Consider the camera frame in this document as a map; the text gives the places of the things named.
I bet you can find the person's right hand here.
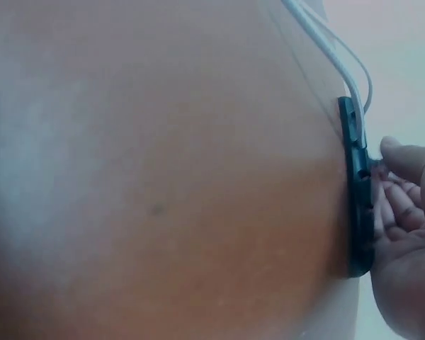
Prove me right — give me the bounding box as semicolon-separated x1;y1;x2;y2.
370;136;425;340

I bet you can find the black slotted cable holder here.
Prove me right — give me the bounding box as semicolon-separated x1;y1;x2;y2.
337;96;382;279

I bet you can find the thin white cable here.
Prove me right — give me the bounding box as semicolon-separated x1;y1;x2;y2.
297;0;373;113

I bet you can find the thick white cable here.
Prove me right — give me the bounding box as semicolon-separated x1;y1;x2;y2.
281;0;366;141

